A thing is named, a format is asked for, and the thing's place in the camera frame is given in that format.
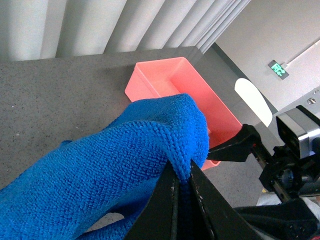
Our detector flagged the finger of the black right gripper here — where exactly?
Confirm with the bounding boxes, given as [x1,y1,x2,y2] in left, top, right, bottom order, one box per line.
[190,161,260,240]

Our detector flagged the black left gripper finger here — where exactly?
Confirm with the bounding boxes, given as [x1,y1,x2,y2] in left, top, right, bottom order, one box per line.
[124,161,179,240]

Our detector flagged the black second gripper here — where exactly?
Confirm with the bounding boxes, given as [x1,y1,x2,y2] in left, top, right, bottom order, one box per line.
[207,124,320,200]

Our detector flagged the blue microfiber cloth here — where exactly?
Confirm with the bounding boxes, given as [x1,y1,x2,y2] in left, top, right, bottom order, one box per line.
[0,94,209,240]

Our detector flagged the green exit sign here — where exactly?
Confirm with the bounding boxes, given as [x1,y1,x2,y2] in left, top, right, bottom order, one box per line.
[268,60,290,80]

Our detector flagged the pink plastic bin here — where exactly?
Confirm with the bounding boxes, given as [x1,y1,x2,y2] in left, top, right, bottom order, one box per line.
[124,56,244,171]

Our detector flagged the white pleated curtain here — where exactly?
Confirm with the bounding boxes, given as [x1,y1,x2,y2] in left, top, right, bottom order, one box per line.
[0,0,248,62]

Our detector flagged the silver gripper mounted camera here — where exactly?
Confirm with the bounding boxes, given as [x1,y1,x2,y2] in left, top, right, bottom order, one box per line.
[275,86,320,160]

